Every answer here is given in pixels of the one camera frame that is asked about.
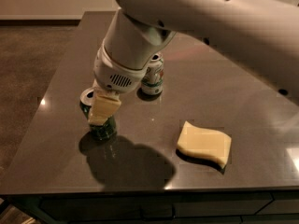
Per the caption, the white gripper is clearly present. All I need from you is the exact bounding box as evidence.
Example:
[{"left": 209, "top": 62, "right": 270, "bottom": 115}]
[{"left": 88, "top": 40, "right": 148, "bottom": 126}]

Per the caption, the green soda can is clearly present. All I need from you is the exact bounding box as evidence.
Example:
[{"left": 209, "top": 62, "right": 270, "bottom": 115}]
[{"left": 79, "top": 88, "right": 117, "bottom": 141}]

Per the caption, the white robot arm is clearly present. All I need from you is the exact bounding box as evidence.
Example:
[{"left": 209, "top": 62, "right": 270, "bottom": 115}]
[{"left": 88, "top": 0, "right": 299, "bottom": 125}]

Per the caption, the white soda can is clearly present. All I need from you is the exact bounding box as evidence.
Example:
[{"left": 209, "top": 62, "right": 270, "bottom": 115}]
[{"left": 141, "top": 52, "right": 164, "bottom": 95}]

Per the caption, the yellow sponge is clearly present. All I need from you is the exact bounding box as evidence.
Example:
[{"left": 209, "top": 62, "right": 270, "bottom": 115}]
[{"left": 177, "top": 121, "right": 232, "bottom": 169}]

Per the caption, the dark counter cabinet front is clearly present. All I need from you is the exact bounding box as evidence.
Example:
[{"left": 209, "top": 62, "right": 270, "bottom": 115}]
[{"left": 7, "top": 190, "right": 299, "bottom": 224}]

